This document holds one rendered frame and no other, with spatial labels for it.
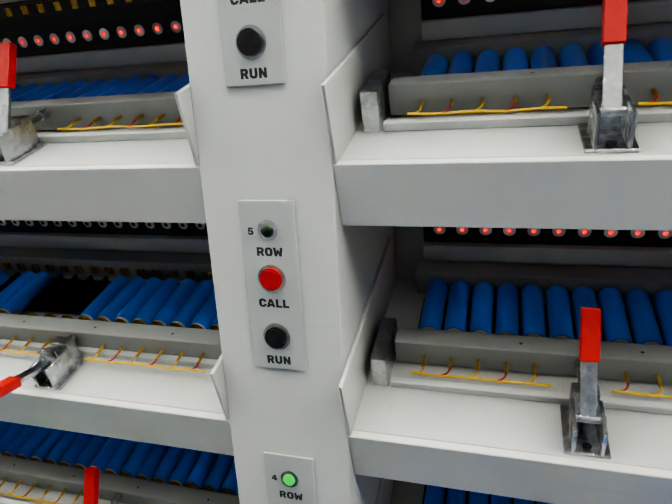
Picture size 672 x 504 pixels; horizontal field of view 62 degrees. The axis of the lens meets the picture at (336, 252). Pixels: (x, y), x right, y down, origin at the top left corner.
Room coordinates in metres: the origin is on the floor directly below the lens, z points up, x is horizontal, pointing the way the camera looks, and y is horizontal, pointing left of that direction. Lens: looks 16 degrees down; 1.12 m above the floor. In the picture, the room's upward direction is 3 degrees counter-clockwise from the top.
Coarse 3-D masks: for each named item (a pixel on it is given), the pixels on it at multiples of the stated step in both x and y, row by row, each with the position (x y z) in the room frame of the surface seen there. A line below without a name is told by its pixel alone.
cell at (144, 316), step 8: (168, 280) 0.54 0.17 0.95; (176, 280) 0.54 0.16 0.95; (160, 288) 0.53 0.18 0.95; (168, 288) 0.53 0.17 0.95; (176, 288) 0.54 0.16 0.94; (152, 296) 0.52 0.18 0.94; (160, 296) 0.52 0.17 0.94; (168, 296) 0.52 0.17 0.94; (152, 304) 0.51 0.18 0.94; (160, 304) 0.51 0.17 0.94; (144, 312) 0.49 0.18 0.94; (152, 312) 0.50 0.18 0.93; (144, 320) 0.49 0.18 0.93
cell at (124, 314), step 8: (152, 280) 0.54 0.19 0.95; (160, 280) 0.55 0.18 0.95; (144, 288) 0.53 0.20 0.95; (152, 288) 0.54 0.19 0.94; (136, 296) 0.52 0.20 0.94; (144, 296) 0.52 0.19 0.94; (128, 304) 0.51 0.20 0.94; (136, 304) 0.51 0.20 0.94; (144, 304) 0.52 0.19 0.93; (120, 312) 0.50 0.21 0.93; (128, 312) 0.50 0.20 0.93; (136, 312) 0.50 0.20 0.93; (128, 320) 0.49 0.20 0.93
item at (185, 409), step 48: (0, 240) 0.66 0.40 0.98; (48, 240) 0.63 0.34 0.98; (96, 240) 0.61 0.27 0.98; (144, 240) 0.59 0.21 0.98; (192, 240) 0.57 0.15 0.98; (96, 384) 0.44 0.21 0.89; (144, 384) 0.43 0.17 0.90; (192, 384) 0.42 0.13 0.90; (96, 432) 0.43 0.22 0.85; (144, 432) 0.41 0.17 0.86; (192, 432) 0.39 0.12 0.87
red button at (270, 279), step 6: (264, 270) 0.36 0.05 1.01; (270, 270) 0.36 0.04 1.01; (276, 270) 0.36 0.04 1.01; (264, 276) 0.36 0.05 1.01; (270, 276) 0.36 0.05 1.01; (276, 276) 0.36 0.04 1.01; (264, 282) 0.36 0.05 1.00; (270, 282) 0.36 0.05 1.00; (276, 282) 0.36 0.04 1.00; (270, 288) 0.36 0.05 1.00; (276, 288) 0.36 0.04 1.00
